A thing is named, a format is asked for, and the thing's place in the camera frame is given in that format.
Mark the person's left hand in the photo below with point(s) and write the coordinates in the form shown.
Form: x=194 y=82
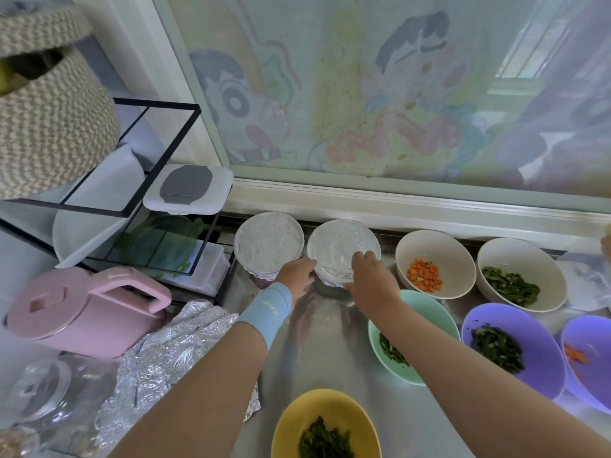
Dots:
x=298 y=276

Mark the person's right hand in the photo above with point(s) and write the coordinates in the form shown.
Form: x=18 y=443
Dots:
x=374 y=286

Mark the pink bowl with greens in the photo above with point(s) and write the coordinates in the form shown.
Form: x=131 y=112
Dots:
x=263 y=277

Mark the foil-covered bowl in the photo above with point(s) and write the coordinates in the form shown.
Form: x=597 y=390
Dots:
x=269 y=243
x=334 y=245

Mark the mint green bowl chopped greens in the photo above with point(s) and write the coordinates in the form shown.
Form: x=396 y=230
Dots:
x=434 y=315

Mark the white bowl carrot pieces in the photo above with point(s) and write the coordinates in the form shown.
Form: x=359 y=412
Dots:
x=437 y=257

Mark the yellow bowl with greens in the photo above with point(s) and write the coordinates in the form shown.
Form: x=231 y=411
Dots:
x=325 y=424

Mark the beige bowl with greens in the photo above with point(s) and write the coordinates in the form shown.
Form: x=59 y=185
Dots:
x=523 y=267

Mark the purple bowl chopped greens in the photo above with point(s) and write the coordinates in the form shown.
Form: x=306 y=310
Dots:
x=515 y=343

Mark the stack of aluminium foil sheets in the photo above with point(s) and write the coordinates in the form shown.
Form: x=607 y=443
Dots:
x=162 y=367

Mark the purple bowl carrot pieces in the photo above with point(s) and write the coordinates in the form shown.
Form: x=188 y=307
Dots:
x=590 y=362

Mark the person's left forearm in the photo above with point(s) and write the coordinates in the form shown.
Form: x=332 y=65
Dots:
x=196 y=396

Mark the person's right forearm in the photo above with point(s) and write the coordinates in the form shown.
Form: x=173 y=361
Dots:
x=496 y=386

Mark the stainless steel countertop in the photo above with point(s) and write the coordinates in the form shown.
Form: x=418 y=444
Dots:
x=325 y=348

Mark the light blue wristband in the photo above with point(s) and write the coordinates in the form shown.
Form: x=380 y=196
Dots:
x=265 y=315

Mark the clear plastic box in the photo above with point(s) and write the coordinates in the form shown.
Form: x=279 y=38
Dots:
x=205 y=272

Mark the window with cartoon film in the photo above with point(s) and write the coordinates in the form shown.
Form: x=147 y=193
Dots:
x=401 y=90

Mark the white plate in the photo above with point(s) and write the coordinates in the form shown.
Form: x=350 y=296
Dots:
x=91 y=214

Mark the pink electric kettle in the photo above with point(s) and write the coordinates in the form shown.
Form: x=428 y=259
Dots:
x=76 y=315

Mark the black metal rack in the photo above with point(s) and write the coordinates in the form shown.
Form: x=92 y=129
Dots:
x=153 y=105

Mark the clear glass jar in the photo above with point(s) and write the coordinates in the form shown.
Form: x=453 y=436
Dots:
x=33 y=391

